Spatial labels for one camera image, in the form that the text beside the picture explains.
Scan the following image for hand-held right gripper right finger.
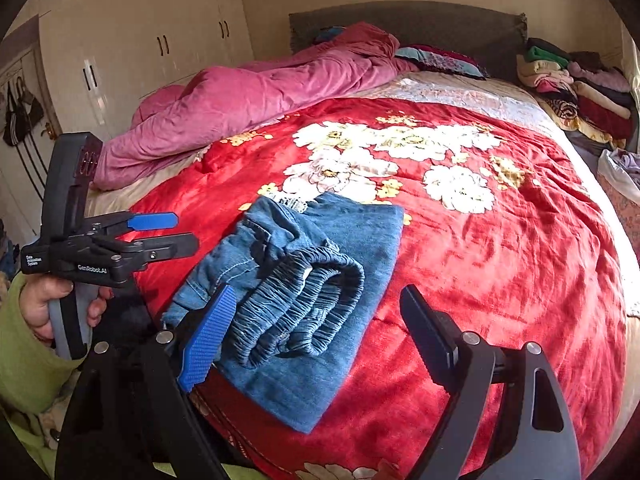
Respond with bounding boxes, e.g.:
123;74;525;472
399;285;583;480

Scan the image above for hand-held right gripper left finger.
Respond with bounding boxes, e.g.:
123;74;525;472
55;284;237;480

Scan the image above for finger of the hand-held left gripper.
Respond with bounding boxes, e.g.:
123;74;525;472
112;232;200;282
82;212;180;236

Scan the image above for blue denim pants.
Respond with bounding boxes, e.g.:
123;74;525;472
161;191;405;435

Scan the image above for person's left forearm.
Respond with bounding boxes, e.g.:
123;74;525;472
0;272;84;414

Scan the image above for person's left hand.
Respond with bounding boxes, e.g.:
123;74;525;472
19;275;114;346

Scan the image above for white door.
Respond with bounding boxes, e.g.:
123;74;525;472
0;42;62;247

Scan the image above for red floral blanket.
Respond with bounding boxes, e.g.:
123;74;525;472
86;70;637;480

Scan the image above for black striped hanging bag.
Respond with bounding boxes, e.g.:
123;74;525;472
2;82;32;149

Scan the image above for dark hanging bag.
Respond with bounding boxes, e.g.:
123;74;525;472
19;77;47;130

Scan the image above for pink quilt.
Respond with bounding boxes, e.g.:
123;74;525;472
92;22;422;192

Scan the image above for cream wardrobe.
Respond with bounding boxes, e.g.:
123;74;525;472
37;0;257;147

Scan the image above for person's green garment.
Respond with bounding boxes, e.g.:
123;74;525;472
0;407;57;480

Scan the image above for teal patterned pillow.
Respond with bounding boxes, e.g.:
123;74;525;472
394;47;489;80

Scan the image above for stack of folded clothes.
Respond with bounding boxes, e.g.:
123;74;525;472
516;37;640;154

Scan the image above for dark grey headboard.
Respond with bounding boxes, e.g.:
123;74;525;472
288;1;529;81

